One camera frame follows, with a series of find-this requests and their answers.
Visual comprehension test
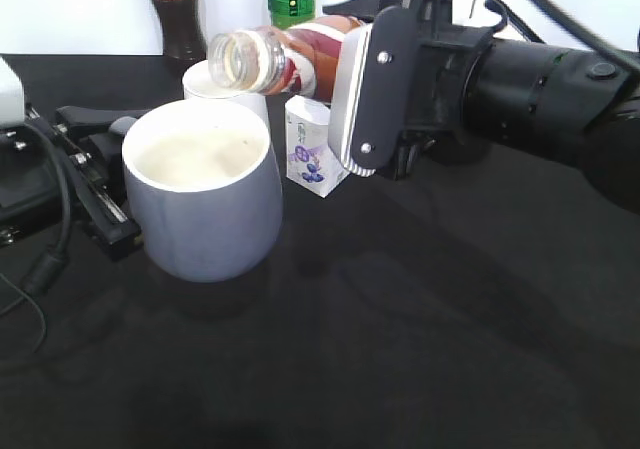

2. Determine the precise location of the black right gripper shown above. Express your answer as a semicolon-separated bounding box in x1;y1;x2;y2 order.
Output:
322;0;493;180

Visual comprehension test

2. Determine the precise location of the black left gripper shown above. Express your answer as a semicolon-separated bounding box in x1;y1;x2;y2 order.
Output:
0;54;150;263

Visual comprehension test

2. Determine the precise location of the brown nescafe coffee bottle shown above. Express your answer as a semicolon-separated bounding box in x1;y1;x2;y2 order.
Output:
207;15;364;103

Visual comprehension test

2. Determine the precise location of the grey ceramic mug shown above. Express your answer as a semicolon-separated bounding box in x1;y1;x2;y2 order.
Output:
122;99;283;283

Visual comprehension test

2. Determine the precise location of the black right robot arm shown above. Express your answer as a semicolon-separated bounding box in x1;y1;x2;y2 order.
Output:
325;0;639;212

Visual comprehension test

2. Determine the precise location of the white ceramic mug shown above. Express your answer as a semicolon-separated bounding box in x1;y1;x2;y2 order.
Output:
182;60;270;128

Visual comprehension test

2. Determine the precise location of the white purple milk carton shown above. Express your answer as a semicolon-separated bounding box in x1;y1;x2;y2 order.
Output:
284;95;348;198

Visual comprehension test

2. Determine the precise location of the dark cola bottle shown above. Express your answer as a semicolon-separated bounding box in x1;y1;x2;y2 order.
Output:
151;0;206;62

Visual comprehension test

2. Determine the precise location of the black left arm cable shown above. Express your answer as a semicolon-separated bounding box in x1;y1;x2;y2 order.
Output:
0;118;74;373

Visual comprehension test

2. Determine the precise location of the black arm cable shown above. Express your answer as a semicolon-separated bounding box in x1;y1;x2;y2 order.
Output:
483;0;640;78
0;118;74;373

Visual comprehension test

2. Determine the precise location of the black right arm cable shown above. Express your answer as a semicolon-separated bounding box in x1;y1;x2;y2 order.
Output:
483;0;640;78

